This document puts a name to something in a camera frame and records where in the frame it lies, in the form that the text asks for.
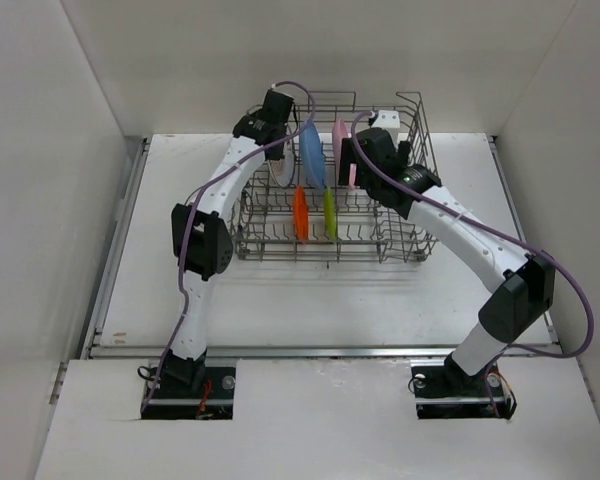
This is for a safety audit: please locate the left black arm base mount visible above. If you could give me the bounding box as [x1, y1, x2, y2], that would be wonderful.
[141, 365, 237, 421]

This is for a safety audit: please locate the white plate brown floral pattern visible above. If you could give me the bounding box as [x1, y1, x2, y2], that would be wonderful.
[269, 142, 295, 188]

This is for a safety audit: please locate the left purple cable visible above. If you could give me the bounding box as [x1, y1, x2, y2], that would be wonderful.
[139, 79, 317, 416]

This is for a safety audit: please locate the small green plate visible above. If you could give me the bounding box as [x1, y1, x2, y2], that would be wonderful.
[323, 186, 338, 242]

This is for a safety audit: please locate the grey wire dish rack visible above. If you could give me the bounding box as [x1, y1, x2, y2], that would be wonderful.
[230, 91, 436, 265]

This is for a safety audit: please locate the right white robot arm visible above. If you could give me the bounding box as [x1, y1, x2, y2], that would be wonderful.
[334, 127, 555, 394]

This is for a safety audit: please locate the purple cable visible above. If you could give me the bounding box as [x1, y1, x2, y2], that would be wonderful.
[349, 110, 595, 419]
[139, 79, 317, 416]

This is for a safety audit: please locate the pink plate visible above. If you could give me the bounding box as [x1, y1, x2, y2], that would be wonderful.
[331, 119, 355, 190]

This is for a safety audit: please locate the small orange plate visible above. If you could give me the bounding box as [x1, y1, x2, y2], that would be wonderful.
[292, 185, 309, 243]

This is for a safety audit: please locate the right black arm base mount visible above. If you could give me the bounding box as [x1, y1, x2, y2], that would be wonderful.
[408, 362, 518, 420]

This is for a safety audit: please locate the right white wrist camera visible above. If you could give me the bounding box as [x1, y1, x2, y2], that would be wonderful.
[368, 110, 401, 131]

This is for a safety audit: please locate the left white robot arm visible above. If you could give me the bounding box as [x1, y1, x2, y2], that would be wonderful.
[154, 88, 294, 397]

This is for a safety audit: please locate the blue plate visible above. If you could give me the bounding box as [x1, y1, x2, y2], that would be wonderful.
[299, 122, 326, 190]

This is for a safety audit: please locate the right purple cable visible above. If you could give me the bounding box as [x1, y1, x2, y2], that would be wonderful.
[349, 110, 595, 419]

